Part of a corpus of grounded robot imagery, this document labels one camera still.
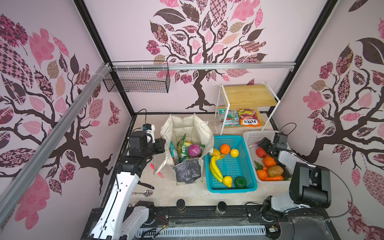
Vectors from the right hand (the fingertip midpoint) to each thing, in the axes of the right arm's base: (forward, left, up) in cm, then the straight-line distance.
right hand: (264, 142), depth 94 cm
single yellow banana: (-17, +34, -2) cm, 38 cm away
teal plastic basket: (-12, +23, -7) cm, 27 cm away
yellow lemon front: (-23, +27, -2) cm, 36 cm away
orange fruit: (-4, +26, -1) cm, 26 cm away
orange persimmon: (-13, +2, 0) cm, 13 cm away
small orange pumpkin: (-21, +8, -1) cm, 22 cm away
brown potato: (-19, 0, 0) cm, 19 cm away
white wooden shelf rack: (+16, +6, +24) cm, 30 cm away
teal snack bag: (-11, +57, +8) cm, 58 cm away
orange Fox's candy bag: (+11, +11, +12) cm, 20 cm away
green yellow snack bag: (-9, +51, +8) cm, 52 cm away
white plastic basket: (+5, +5, -1) cm, 7 cm away
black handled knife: (-24, +74, -6) cm, 78 cm away
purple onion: (-12, +45, +11) cm, 48 cm away
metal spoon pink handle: (-29, +72, -5) cm, 77 cm away
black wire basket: (+34, +81, +28) cm, 93 cm away
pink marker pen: (-17, +67, -6) cm, 69 cm away
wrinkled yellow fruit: (-5, +32, -2) cm, 32 cm away
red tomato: (-7, +4, -1) cm, 8 cm away
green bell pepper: (-25, +21, -2) cm, 32 cm away
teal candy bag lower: (+11, +21, +11) cm, 26 cm away
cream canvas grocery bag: (0, +44, +13) cm, 46 cm away
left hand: (-10, +60, +17) cm, 63 cm away
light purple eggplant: (+1, +5, -4) cm, 7 cm away
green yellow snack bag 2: (-9, +53, +9) cm, 54 cm away
